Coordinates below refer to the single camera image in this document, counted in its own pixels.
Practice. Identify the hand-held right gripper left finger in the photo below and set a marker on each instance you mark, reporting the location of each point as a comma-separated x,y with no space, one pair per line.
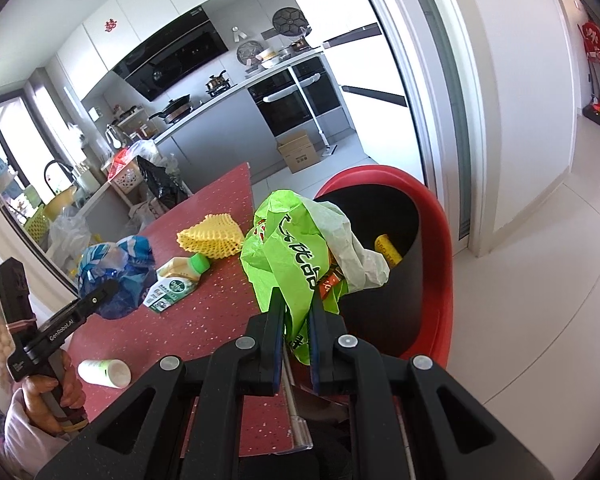
279,345

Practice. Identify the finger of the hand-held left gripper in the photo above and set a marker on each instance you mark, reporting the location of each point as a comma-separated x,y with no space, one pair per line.
100,296

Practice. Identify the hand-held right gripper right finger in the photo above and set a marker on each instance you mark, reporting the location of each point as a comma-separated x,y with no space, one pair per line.
314,350

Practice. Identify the blue plastic bag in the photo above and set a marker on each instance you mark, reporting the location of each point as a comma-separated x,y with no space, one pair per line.
125,270

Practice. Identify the green plastic bag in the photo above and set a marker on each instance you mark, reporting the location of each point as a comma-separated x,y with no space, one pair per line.
290,260

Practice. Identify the red and black waste bin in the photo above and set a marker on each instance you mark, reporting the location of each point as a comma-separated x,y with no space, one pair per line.
405,310

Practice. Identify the orange yellow snack bag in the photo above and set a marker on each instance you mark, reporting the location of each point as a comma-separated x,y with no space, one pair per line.
387,251

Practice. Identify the person's left forearm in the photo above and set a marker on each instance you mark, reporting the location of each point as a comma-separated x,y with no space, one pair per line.
25,442

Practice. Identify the person's left hand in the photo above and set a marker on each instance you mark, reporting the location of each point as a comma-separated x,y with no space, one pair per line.
45,405

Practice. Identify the clear plastic bag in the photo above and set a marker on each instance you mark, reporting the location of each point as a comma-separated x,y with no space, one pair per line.
70,235

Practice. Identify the cream bottle with green cap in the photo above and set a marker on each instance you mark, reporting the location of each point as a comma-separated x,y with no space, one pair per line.
172,285

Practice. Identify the small white cup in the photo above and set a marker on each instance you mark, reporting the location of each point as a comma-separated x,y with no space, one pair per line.
102,372

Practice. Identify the yellow plastic basin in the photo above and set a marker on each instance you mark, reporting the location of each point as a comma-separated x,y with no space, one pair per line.
60,207

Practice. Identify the white perforated basket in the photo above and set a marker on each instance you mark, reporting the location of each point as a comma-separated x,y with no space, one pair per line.
127,175

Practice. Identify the yellow foam fruit net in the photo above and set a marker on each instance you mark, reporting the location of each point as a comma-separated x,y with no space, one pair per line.
210,237

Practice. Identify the black plastic bag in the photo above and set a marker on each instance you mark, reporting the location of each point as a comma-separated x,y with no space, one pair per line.
160,185

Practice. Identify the curved kitchen faucet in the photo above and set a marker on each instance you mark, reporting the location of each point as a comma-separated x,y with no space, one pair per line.
55,167

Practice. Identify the cardboard box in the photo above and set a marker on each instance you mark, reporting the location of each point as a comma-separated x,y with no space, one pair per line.
300,152

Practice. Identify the black wok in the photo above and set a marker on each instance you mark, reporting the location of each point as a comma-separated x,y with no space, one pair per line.
172,110

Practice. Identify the white stick mop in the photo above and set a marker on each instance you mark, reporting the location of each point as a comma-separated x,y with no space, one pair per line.
310,110

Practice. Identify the steel cooking pot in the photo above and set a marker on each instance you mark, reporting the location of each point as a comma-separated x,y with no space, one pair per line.
217,84

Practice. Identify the black built-in oven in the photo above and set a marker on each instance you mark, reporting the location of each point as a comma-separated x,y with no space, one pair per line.
290,100

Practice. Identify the black range hood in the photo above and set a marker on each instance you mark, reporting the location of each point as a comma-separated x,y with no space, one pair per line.
175,55

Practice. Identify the red paper cabinet decoration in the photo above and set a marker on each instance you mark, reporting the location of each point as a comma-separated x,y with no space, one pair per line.
110,25

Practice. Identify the round patterned tray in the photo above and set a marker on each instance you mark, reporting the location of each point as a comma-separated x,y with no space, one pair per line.
249,52

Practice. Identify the white upper cabinets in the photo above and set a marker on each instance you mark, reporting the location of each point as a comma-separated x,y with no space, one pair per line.
145,5

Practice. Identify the white refrigerator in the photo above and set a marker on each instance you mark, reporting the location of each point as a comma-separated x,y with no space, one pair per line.
370,60

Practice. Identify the round dark divided pan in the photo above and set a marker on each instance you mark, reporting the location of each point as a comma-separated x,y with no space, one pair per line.
289,21

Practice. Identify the white sliding door frame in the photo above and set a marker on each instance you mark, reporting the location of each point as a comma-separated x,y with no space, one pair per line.
455,110

